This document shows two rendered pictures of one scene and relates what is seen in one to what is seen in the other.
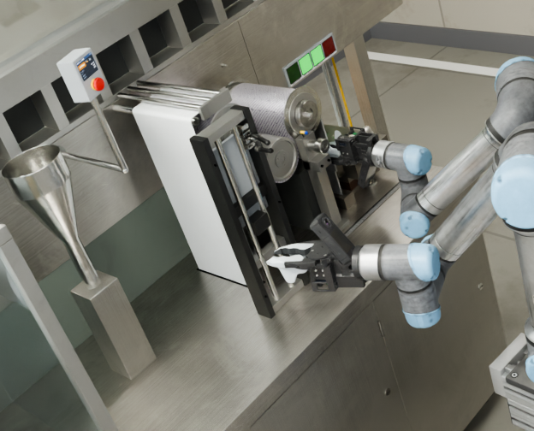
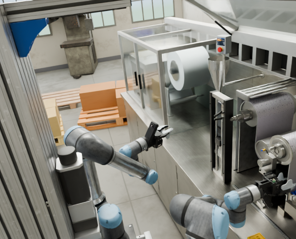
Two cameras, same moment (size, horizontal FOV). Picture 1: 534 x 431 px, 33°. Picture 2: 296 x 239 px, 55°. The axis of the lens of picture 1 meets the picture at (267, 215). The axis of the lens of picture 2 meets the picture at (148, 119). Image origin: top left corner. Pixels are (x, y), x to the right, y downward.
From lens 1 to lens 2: 2.52 m
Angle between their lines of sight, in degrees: 93
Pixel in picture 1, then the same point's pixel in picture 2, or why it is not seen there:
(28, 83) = (266, 45)
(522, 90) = (178, 198)
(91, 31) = (295, 46)
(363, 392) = not seen: hidden behind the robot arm
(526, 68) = (199, 210)
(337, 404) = not seen: hidden behind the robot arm
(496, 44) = not seen: outside the picture
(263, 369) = (184, 162)
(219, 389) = (186, 152)
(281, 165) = (261, 152)
